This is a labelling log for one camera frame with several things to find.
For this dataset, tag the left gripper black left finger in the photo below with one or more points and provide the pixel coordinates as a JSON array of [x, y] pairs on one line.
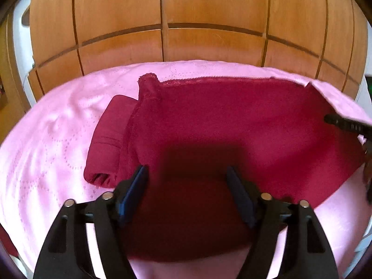
[[85, 239]]

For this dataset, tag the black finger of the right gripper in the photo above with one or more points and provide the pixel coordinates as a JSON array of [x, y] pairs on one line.
[[348, 124]]

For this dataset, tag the dark red small shirt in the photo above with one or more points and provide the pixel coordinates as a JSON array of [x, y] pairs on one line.
[[189, 132]]

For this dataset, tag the right hand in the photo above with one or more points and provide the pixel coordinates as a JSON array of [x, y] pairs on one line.
[[367, 171]]

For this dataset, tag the red cloth at bedside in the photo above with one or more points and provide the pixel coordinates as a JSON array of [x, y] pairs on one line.
[[7, 243]]

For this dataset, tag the pink dotted bedspread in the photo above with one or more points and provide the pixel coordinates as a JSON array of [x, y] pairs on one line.
[[43, 157]]

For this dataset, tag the wooden shelf unit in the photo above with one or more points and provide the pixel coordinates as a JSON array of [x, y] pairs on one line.
[[14, 103]]

